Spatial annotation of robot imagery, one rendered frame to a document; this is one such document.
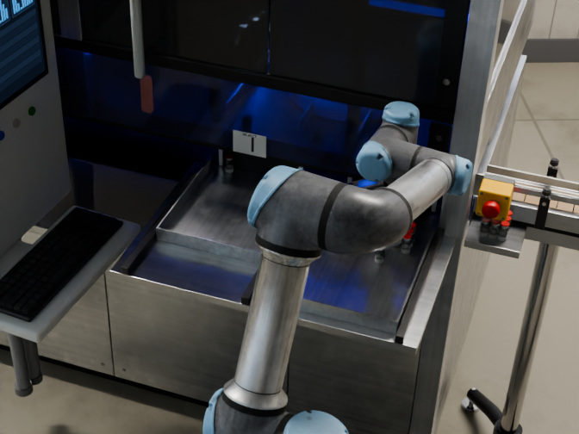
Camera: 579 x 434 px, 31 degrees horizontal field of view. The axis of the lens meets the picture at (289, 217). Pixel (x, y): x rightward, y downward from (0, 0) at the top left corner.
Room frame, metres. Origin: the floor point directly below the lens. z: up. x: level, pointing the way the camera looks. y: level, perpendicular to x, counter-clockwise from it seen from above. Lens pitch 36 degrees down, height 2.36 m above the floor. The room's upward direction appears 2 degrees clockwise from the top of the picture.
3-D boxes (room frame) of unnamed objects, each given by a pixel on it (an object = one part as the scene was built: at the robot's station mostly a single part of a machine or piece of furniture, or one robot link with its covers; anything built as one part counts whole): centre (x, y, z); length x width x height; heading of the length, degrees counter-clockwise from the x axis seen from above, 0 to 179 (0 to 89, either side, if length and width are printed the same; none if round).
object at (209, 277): (1.91, -0.01, 0.87); 0.70 x 0.48 x 0.02; 72
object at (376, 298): (1.82, -0.16, 0.90); 0.34 x 0.26 x 0.04; 162
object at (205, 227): (2.03, 0.13, 0.90); 0.34 x 0.26 x 0.04; 162
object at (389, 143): (1.76, -0.19, 1.23); 0.11 x 0.11 x 0.08; 65
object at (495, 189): (1.96, -0.47, 0.99); 0.08 x 0.07 x 0.07; 162
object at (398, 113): (1.85, -0.22, 1.23); 0.09 x 0.08 x 0.11; 155
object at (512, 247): (2.00, -0.50, 0.87); 0.14 x 0.13 x 0.02; 162
